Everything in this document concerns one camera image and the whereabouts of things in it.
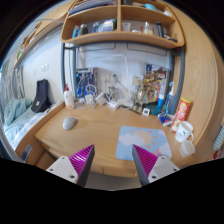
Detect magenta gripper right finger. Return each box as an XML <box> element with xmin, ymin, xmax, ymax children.
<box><xmin>132</xmin><ymin>145</ymin><xmax>179</xmax><ymax>186</ymax></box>

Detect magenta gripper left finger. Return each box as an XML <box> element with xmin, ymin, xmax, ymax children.
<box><xmin>47</xmin><ymin>145</ymin><xmax>95</xmax><ymax>187</ymax></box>

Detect light blue cloud mouse pad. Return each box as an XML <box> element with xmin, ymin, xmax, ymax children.
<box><xmin>116</xmin><ymin>126</ymin><xmax>172</xmax><ymax>161</ymax></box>

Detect grey computer mouse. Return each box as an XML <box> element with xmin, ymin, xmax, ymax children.
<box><xmin>63</xmin><ymin>117</ymin><xmax>77</xmax><ymax>130</ymax></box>

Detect translucent plastic cup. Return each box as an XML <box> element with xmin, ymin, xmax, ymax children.
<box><xmin>180</xmin><ymin>140</ymin><xmax>195</xmax><ymax>157</ymax></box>

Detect white mug with face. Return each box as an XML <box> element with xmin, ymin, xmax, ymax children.
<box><xmin>175</xmin><ymin>121</ymin><xmax>194</xmax><ymax>143</ymax></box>

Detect small white cube clock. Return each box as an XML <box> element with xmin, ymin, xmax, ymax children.
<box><xmin>142</xmin><ymin>108</ymin><xmax>150</xmax><ymax>116</ymax></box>

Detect blue spray bottle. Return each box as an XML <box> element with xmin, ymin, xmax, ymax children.
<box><xmin>164</xmin><ymin>82</ymin><xmax>175</xmax><ymax>114</ymax></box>

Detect red yellow chips can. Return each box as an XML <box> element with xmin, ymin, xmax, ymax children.
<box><xmin>171</xmin><ymin>97</ymin><xmax>191</xmax><ymax>132</ymax></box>

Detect white lotion bottle red cap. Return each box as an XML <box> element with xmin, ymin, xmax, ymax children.
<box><xmin>64</xmin><ymin>85</ymin><xmax>75</xmax><ymax>109</ymax></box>

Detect black backpack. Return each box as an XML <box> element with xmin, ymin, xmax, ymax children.
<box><xmin>31</xmin><ymin>79</ymin><xmax>51</xmax><ymax>113</ymax></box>

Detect white power strip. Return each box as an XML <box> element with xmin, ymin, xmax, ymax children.
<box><xmin>107</xmin><ymin>101</ymin><xmax>119</xmax><ymax>110</ymax></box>

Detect light blue bedding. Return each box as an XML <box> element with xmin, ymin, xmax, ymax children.
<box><xmin>1</xmin><ymin>97</ymin><xmax>48</xmax><ymax>151</ymax></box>

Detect blue poster box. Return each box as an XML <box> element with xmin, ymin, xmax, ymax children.
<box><xmin>75</xmin><ymin>67</ymin><xmax>98</xmax><ymax>98</ymax></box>

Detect colourful poster on wall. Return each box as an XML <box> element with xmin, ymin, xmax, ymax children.
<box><xmin>145</xmin><ymin>64</ymin><xmax>169</xmax><ymax>103</ymax></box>

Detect wooden wall shelf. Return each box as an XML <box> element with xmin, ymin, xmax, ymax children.
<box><xmin>61</xmin><ymin>0</ymin><xmax>185</xmax><ymax>49</ymax></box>

